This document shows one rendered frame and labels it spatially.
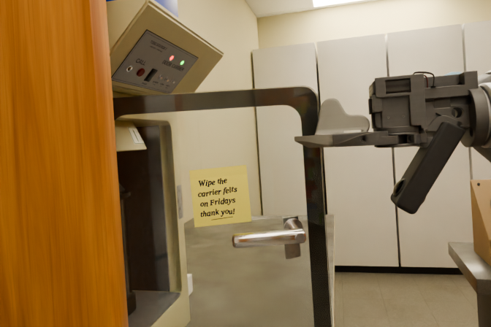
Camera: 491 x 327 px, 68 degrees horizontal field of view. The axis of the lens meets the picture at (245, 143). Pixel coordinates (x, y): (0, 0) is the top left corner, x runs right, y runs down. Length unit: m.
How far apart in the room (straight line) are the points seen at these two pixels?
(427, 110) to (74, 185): 0.40
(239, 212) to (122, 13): 0.30
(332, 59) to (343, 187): 1.19
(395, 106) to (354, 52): 3.16
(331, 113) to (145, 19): 0.26
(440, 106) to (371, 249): 3.25
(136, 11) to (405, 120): 0.35
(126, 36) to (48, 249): 0.27
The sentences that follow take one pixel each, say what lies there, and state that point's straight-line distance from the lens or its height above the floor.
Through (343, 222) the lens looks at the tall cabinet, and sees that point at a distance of 3.62.
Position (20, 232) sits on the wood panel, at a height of 1.24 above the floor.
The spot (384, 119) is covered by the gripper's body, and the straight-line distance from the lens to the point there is 0.45.
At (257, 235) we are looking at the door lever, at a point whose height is 1.21.
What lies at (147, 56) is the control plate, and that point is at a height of 1.45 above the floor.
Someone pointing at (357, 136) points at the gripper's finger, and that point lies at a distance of 0.44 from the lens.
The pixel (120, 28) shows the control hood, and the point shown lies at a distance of 0.51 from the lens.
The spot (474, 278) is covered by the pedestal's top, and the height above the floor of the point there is 0.93.
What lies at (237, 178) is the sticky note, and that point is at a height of 1.27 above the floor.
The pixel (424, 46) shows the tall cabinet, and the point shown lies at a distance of 3.68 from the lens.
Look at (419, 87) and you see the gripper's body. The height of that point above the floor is 1.37.
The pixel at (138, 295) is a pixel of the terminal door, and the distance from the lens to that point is 0.55.
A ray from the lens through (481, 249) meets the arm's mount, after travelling 1.27.
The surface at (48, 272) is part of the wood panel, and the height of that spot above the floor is 1.19.
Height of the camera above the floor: 1.32
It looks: 1 degrees down
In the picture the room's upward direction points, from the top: 4 degrees counter-clockwise
